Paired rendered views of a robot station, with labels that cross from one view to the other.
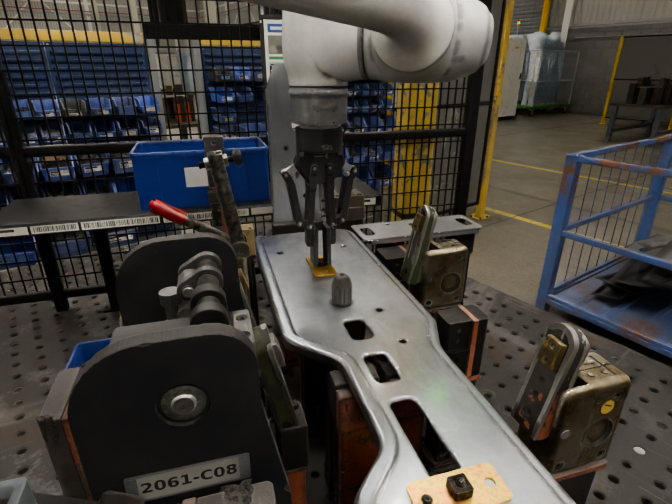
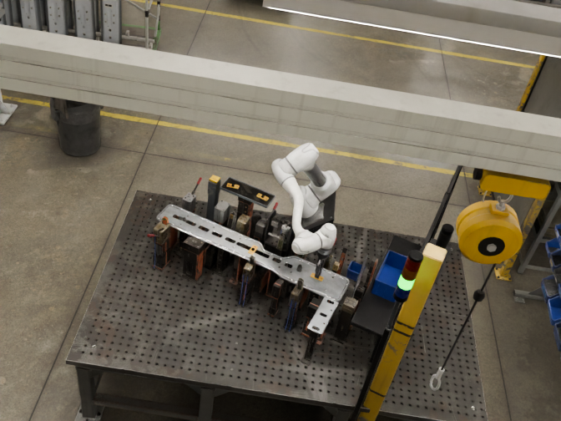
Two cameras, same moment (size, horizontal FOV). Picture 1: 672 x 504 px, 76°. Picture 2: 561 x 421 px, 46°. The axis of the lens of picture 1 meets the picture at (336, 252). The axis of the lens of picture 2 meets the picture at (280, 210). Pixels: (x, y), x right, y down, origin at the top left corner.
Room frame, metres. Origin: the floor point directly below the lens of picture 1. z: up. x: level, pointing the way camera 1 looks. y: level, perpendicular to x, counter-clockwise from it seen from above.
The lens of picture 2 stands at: (2.13, -2.57, 4.09)
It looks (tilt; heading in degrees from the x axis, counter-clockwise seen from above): 41 degrees down; 125
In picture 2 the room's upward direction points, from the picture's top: 10 degrees clockwise
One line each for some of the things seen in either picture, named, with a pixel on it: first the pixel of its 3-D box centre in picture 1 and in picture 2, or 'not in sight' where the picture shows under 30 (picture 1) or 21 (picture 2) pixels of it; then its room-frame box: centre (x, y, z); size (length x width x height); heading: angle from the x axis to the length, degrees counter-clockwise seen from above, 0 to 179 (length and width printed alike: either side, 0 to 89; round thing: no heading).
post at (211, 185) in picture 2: not in sight; (212, 204); (-0.31, 0.08, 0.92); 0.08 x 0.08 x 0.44; 16
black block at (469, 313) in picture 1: (452, 389); (275, 298); (0.57, -0.19, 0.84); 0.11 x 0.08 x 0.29; 106
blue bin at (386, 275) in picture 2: (203, 171); (391, 276); (1.07, 0.33, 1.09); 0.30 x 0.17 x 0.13; 107
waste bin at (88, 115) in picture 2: not in sight; (78, 115); (-2.49, 0.44, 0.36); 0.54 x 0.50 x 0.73; 126
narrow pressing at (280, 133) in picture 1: (295, 148); (359, 276); (0.96, 0.09, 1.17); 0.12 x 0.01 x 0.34; 106
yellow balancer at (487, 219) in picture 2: not in sight; (460, 293); (1.86, -1.29, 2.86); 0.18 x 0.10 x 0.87; 36
